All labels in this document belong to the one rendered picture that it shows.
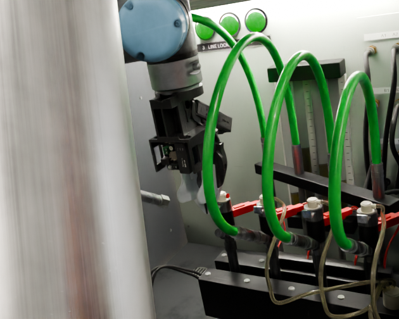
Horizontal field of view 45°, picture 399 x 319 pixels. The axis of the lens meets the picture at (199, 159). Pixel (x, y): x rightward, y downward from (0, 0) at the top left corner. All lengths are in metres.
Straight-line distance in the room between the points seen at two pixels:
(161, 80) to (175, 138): 0.08
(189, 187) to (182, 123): 0.13
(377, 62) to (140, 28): 0.53
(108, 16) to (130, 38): 0.39
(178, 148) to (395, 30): 0.46
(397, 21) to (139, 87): 0.56
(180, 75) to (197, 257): 0.66
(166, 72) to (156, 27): 0.14
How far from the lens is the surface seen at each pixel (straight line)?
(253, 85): 0.93
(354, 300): 0.78
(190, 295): 1.10
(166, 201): 0.84
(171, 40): 0.54
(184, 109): 0.69
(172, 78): 0.67
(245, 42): 0.71
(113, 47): 0.16
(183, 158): 0.68
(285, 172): 0.94
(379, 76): 0.95
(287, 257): 0.86
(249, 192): 1.14
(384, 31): 0.93
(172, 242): 1.25
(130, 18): 0.54
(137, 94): 1.12
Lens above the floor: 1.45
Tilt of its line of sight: 19 degrees down
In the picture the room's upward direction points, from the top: 11 degrees counter-clockwise
